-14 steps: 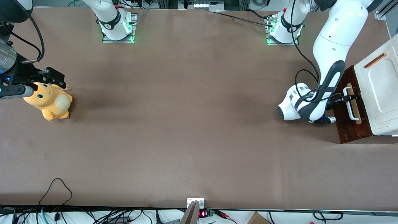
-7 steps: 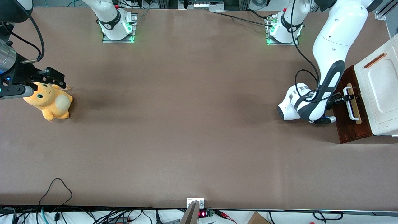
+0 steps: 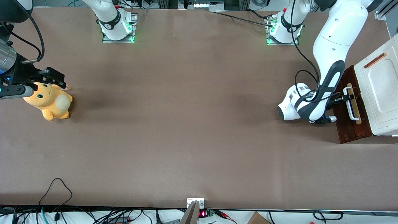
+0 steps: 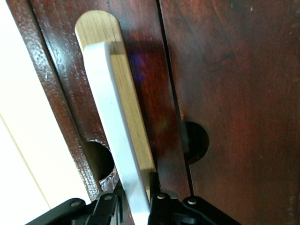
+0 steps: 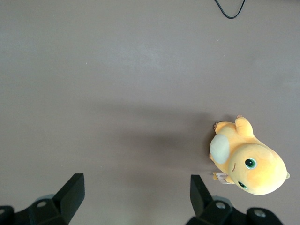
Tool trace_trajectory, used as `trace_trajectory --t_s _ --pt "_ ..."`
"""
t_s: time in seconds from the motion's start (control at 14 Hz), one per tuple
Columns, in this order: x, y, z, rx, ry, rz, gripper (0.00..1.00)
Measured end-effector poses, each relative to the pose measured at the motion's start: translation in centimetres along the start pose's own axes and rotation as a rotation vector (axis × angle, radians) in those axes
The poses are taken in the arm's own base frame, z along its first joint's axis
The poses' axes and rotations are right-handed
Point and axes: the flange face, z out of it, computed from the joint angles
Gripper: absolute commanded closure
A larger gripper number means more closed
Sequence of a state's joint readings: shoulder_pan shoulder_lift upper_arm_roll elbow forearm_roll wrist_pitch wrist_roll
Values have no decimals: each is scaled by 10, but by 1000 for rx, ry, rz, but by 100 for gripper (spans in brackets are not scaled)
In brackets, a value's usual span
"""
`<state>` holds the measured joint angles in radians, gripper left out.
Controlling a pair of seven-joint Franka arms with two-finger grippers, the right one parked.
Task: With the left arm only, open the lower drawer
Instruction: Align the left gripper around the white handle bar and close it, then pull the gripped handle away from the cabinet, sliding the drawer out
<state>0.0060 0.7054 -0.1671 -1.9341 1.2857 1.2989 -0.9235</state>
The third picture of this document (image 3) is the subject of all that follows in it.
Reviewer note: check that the grey metal bar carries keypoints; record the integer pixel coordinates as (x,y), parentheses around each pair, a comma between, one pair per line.
(190,216)

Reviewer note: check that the white power strip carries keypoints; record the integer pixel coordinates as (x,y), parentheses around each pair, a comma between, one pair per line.
(202,5)

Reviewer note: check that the cream white plastic box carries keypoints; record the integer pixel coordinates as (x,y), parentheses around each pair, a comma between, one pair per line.
(382,93)

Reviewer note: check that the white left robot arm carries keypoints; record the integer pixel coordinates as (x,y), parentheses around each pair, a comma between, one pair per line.
(332,46)

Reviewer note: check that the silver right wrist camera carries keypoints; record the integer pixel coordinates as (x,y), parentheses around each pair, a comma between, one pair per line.
(17,91)

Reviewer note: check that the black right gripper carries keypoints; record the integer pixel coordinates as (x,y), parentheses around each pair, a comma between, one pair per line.
(25,73)

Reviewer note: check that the red LED display module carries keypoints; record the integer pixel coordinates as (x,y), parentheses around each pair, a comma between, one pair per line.
(202,214)

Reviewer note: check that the aluminium frame profile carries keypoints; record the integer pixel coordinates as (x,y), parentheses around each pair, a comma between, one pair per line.
(381,15)

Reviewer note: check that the orange plush toy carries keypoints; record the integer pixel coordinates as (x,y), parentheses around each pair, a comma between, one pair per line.
(53,105)

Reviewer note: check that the black power plug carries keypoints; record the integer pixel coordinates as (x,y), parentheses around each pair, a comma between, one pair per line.
(158,217)

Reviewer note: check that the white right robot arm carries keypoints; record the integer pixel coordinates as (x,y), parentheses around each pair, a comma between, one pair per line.
(108,15)

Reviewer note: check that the white metal bracket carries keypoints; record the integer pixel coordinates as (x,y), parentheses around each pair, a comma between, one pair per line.
(200,203)

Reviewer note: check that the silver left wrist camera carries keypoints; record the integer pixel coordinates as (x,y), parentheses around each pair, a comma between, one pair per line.
(331,118)

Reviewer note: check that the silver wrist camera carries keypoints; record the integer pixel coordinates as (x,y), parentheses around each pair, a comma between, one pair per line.
(17,91)
(331,118)

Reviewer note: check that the brown cardboard box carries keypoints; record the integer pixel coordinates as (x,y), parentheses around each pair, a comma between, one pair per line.
(258,219)

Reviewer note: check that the black power adapter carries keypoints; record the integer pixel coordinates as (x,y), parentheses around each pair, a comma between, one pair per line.
(119,220)

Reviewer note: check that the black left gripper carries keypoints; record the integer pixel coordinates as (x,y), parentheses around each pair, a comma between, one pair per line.
(337,99)

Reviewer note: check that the red black clip leads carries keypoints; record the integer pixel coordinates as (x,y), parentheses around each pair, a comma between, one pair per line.
(222,214)

